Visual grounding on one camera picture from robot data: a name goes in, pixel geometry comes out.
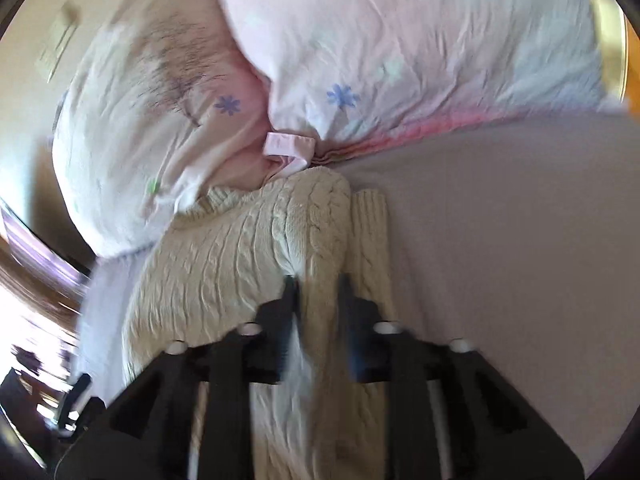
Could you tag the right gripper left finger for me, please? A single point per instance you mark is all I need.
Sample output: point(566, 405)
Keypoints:
point(188, 412)

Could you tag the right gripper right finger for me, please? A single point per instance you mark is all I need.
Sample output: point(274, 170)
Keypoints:
point(447, 414)

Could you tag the cream cable knit sweater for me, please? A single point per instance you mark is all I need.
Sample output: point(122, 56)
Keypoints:
point(229, 253)

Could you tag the lilac bed sheet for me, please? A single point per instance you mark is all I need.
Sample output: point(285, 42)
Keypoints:
point(521, 241)

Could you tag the pink floral pillow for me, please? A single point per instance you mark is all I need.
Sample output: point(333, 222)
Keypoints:
point(351, 77)
point(162, 108)

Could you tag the bright window with frame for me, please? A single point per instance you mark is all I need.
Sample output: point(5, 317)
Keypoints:
point(41, 295)

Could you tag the white wall switch plate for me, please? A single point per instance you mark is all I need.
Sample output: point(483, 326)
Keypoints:
point(57, 39)

